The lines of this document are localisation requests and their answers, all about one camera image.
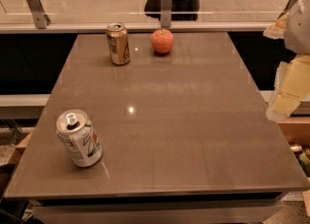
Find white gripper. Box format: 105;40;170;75
263;0;310;121

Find orange brown soda can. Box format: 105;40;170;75
106;23;130;66

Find white green soda can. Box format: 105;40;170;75
56;109;103;168

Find cans in side box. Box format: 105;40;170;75
290;144;310;177

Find black office chair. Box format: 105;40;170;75
144;0;200;20

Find red apple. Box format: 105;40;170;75
151;29;173;54

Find middle metal railing bracket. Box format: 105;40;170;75
161;0;172;28

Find left metal railing bracket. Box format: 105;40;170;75
26;0;50;29

